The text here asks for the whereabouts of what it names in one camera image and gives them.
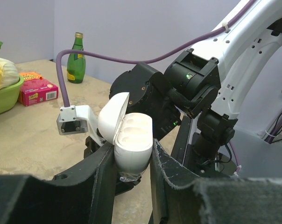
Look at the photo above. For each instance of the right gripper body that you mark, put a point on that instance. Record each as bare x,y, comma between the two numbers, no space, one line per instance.
165,119

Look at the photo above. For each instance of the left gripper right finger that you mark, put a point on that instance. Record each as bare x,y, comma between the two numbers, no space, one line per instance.
181,197

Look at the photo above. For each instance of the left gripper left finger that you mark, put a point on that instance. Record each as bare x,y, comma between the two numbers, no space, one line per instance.
82,194

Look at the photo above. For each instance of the white earbud charging case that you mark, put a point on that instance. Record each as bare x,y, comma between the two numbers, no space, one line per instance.
131,134

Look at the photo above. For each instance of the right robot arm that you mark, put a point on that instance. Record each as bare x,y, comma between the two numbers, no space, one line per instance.
209,81

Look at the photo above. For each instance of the green glass bottle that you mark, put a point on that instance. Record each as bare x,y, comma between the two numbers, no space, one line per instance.
76,62

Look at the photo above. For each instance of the pink snack box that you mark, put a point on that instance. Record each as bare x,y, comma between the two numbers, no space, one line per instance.
36,89

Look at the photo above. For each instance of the green plastic basin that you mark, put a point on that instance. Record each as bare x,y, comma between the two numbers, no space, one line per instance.
9,95

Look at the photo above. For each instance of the yellow napa cabbage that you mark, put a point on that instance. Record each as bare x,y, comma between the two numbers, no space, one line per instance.
8,73

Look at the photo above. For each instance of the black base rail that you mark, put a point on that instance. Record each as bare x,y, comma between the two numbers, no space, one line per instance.
200,156

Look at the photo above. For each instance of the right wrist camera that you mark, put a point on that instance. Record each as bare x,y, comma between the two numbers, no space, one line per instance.
79,119

